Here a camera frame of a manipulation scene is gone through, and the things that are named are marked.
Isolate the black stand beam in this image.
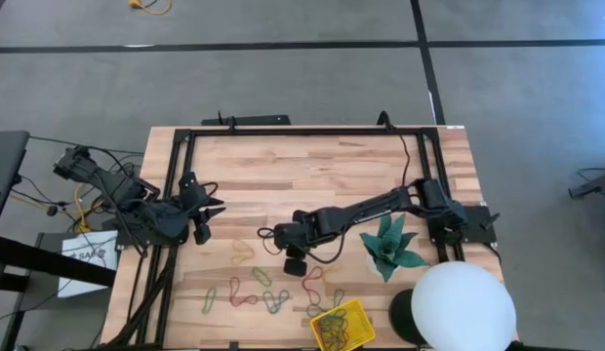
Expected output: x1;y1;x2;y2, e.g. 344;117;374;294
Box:
0;234;117;289

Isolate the black power strip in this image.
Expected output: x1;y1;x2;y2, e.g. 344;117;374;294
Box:
200;114;293;128

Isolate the grey side desk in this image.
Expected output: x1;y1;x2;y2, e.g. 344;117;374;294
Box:
0;130;32;235

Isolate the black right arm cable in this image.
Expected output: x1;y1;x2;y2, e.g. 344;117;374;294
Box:
385;122;414;192

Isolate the black floor stand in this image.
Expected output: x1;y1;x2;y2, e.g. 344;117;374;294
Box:
567;167;605;214

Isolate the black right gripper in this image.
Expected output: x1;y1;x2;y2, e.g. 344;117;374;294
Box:
271;208;329;280

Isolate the yellow extension cord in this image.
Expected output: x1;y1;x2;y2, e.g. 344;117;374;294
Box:
127;0;174;17

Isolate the grey rubber band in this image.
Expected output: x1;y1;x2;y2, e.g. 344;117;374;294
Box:
304;302;329;319

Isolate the artificial green plant white pot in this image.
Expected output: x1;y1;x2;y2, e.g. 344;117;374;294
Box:
358;212;431;285

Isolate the red rubber band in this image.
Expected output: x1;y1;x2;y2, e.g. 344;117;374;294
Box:
301;265;326;306
315;314;351;351
228;276;260;308

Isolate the yellow plastic basket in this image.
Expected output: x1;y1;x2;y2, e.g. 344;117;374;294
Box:
309;298;377;351

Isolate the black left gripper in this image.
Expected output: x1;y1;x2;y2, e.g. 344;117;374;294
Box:
178;170;227;247

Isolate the yellow floor cable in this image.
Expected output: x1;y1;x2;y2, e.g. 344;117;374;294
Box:
72;182;97;234

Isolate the yellow rubber band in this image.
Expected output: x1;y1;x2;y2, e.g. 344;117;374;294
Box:
230;238;257;267

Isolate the black aluminium table frame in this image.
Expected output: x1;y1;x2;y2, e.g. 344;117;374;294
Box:
106;126;467;350

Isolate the black floor cable with plug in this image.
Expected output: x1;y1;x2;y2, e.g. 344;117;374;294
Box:
12;173;72;218

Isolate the black round lamp base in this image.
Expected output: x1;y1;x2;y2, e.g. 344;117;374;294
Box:
387;288;430;347

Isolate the white round lamp globe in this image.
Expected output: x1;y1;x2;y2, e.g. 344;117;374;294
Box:
410;260;518;351

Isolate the white printed paper sheet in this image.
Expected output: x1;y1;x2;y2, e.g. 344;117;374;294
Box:
57;230;120;299

